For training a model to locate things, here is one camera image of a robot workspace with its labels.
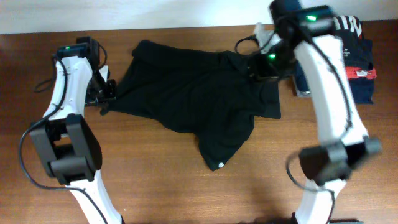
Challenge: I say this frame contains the red folded garment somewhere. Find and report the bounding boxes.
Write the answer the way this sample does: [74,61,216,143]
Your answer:
[345,67,377,80]

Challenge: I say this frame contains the grey folded garment bottom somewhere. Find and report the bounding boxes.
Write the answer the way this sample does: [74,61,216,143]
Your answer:
[293,75,311,98]

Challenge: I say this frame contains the black folded printed shirt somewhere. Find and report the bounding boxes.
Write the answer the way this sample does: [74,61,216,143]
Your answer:
[333,16,374,70]

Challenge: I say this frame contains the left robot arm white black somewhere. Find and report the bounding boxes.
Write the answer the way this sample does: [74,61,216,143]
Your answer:
[25,42,124,223]

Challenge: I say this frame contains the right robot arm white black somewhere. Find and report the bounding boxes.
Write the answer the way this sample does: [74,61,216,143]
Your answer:
[251,1,382,224]

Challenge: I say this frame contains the navy folded garment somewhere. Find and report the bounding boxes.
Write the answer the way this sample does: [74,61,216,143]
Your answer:
[294,39,374,105]

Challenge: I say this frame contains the black t-shirt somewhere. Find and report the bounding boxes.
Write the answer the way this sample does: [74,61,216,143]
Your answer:
[102,40,281,170]

